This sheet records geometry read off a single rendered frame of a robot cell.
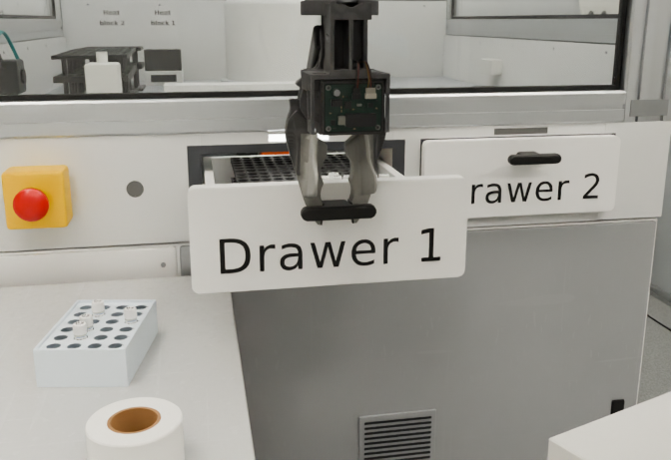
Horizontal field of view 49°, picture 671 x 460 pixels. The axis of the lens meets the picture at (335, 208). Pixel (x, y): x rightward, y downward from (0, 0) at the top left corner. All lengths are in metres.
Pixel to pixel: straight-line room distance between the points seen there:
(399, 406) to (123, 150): 0.55
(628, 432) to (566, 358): 0.70
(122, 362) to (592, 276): 0.73
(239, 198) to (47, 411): 0.26
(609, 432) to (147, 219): 0.67
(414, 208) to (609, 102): 0.44
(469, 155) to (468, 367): 0.33
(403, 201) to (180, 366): 0.28
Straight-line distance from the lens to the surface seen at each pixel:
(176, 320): 0.86
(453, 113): 1.04
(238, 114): 0.98
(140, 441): 0.56
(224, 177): 1.10
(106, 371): 0.72
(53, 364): 0.74
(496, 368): 1.18
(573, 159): 1.10
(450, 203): 0.79
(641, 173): 1.18
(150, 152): 0.98
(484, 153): 1.04
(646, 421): 0.55
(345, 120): 0.65
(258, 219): 0.75
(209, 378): 0.73
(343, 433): 1.16
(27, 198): 0.94
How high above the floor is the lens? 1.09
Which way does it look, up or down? 14 degrees down
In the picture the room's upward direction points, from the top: straight up
